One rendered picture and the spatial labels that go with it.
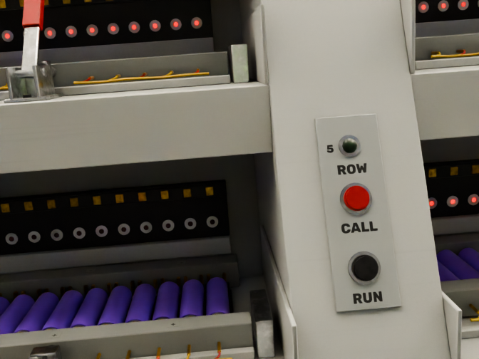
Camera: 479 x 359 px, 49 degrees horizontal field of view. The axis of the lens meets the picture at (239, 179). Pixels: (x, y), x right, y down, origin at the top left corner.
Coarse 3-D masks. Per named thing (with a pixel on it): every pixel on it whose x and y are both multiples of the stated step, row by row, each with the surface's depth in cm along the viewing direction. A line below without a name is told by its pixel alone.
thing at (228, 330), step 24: (240, 312) 38; (0, 336) 37; (24, 336) 36; (48, 336) 36; (72, 336) 36; (96, 336) 36; (120, 336) 36; (144, 336) 36; (168, 336) 36; (192, 336) 36; (216, 336) 36; (240, 336) 36
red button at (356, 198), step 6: (354, 186) 33; (360, 186) 33; (348, 192) 33; (354, 192) 33; (360, 192) 33; (366, 192) 33; (348, 198) 32; (354, 198) 32; (360, 198) 32; (366, 198) 33; (348, 204) 33; (354, 204) 32; (360, 204) 32; (366, 204) 33; (354, 210) 32; (360, 210) 33
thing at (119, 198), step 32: (64, 192) 48; (96, 192) 48; (128, 192) 48; (160, 192) 48; (192, 192) 48; (224, 192) 48; (0, 224) 48; (32, 224) 48; (64, 224) 48; (96, 224) 48; (128, 224) 48; (160, 224) 49; (224, 224) 49
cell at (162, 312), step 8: (160, 288) 44; (168, 288) 43; (176, 288) 44; (160, 296) 42; (168, 296) 42; (176, 296) 43; (160, 304) 41; (168, 304) 41; (176, 304) 42; (160, 312) 39; (168, 312) 39; (176, 312) 41; (152, 320) 39
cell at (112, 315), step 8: (120, 288) 44; (128, 288) 45; (112, 296) 43; (120, 296) 43; (128, 296) 44; (112, 304) 41; (120, 304) 42; (128, 304) 43; (104, 312) 40; (112, 312) 40; (120, 312) 41; (104, 320) 39; (112, 320) 39; (120, 320) 40
